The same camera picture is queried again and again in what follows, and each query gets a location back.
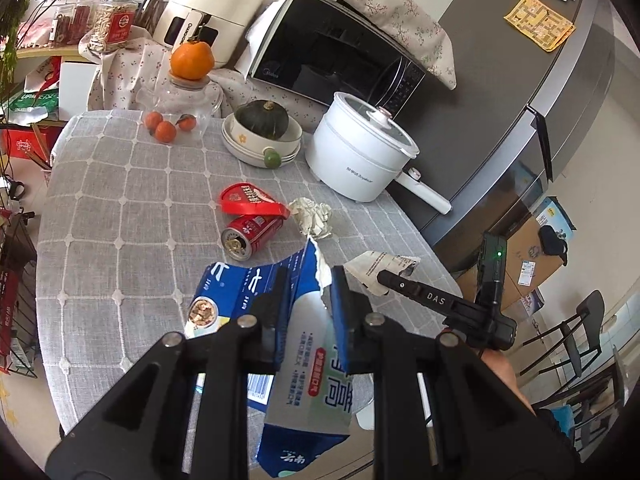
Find blue printed box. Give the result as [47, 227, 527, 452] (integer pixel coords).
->
[535, 196, 577, 233]
[520, 289, 546, 317]

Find cream ceramic bowl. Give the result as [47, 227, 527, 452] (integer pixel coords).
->
[221, 109, 304, 156]
[222, 130, 302, 168]

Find beige floral cover cloth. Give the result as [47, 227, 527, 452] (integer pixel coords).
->
[282, 0, 458, 91]

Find black wire rack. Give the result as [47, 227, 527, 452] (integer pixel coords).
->
[0, 210, 40, 378]

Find green potted plant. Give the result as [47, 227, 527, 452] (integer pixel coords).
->
[0, 0, 31, 126]

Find black microwave oven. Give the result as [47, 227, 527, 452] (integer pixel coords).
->
[247, 0, 427, 111]

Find green white packet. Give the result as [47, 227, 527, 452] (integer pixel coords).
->
[5, 91, 61, 123]

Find brown cardboard box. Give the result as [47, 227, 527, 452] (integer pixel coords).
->
[500, 217, 566, 311]
[452, 265, 501, 306]

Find red flat box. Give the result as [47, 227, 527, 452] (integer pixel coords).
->
[0, 127, 63, 161]

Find blue white snack bag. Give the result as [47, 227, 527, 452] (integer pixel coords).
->
[184, 237, 376, 480]

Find clear glass jar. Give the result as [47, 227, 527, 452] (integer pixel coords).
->
[135, 72, 223, 133]

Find crumpled white paper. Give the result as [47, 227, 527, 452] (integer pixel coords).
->
[289, 197, 336, 241]

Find torn printed paper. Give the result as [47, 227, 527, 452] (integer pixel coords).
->
[345, 251, 422, 296]

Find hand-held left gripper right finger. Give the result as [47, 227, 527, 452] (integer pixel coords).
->
[330, 265, 581, 480]

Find yellow fridge sticker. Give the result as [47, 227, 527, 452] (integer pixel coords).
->
[503, 0, 576, 54]

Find red label glass jar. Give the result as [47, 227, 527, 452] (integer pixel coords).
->
[89, 0, 141, 53]

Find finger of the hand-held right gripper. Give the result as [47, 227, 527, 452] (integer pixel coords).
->
[376, 269, 481, 321]

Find white box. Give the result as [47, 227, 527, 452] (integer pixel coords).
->
[57, 60, 103, 121]

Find glass jar red contents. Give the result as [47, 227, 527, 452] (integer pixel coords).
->
[52, 0, 96, 46]

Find large orange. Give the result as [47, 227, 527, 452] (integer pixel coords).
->
[170, 40, 215, 81]

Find grey checked tablecloth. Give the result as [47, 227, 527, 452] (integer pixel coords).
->
[35, 109, 463, 436]

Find black cap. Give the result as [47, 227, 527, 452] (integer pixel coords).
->
[539, 225, 570, 266]

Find dark green pumpkin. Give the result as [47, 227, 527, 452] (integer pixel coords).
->
[235, 100, 290, 141]

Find red drink can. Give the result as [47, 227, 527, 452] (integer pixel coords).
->
[221, 213, 283, 261]

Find white electric cooking pot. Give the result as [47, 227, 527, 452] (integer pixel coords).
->
[305, 91, 453, 216]

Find black chair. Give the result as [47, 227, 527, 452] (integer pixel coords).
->
[530, 345, 631, 451]
[520, 290, 608, 376]

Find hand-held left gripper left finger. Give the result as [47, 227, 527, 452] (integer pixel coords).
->
[45, 266, 293, 480]

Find person's right forearm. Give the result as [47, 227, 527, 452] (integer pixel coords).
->
[482, 350, 581, 466]

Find grey steel refrigerator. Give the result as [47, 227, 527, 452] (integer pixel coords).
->
[390, 0, 618, 273]

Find wooden shelf board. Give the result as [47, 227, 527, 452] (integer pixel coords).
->
[15, 45, 98, 63]

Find cream air fryer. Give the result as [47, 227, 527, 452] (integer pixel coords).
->
[152, 0, 273, 68]

